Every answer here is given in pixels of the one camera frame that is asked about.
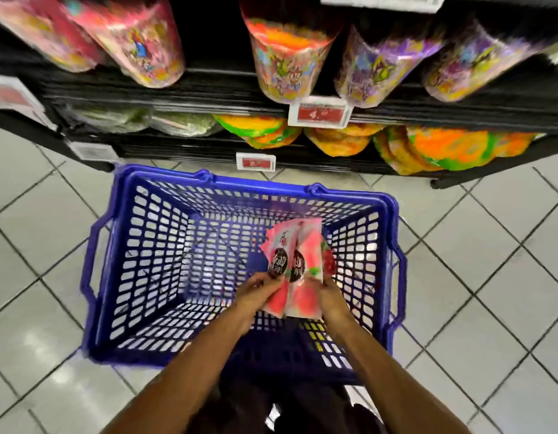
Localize orange and green snack bag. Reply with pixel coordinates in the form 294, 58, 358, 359
213, 114, 303, 150
493, 132, 540, 158
304, 124, 385, 158
406, 126, 502, 171
373, 126, 442, 176

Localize blue plastic shopping basket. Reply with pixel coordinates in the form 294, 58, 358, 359
80, 164, 408, 386

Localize person's dark trousers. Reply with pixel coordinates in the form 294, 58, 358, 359
184, 368, 389, 434

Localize white paper shelf label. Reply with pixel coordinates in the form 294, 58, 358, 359
66, 141, 122, 162

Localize orange cartoon snack bag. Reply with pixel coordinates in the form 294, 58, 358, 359
239, 0, 344, 105

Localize person's left forearm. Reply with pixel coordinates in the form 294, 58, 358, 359
100, 307, 259, 434

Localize person's left hand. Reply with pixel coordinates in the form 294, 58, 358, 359
235, 271, 284, 325

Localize red and white price tag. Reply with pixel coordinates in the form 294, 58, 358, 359
236, 152, 277, 172
320, 0, 447, 14
0, 74, 58, 131
287, 96, 354, 130

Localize black store shelf unit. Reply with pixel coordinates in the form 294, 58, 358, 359
0, 0, 558, 190

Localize person's right forearm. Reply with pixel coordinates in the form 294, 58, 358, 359
324, 312, 472, 434

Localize pink snack packet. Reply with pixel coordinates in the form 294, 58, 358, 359
260, 221, 302, 319
320, 238, 338, 280
286, 218, 325, 321

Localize pink cartoon snack bag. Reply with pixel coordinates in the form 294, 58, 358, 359
61, 0, 186, 89
0, 0, 104, 73

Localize person's right hand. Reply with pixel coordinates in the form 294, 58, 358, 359
305, 272, 355, 328

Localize purple cartoon snack bag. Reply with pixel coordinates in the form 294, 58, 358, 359
335, 21, 445, 109
421, 17, 547, 103

